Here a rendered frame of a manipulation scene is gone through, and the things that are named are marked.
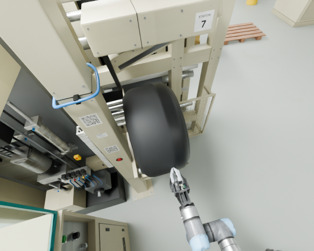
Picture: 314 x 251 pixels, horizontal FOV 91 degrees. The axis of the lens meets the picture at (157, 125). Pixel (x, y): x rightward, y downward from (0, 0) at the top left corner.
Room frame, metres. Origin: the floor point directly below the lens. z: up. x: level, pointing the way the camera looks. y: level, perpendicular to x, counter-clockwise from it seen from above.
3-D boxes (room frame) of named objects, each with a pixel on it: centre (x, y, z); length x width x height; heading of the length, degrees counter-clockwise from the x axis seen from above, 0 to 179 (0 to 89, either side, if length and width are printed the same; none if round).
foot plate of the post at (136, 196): (0.50, 0.29, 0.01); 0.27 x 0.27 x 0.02; 9
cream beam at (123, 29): (0.87, -0.03, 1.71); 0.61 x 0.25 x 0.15; 99
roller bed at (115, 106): (0.90, 0.32, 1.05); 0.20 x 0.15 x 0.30; 99
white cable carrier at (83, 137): (0.46, 0.37, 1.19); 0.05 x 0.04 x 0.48; 9
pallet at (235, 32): (3.83, -2.26, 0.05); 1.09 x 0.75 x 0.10; 89
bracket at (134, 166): (0.53, 0.22, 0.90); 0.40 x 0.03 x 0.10; 9
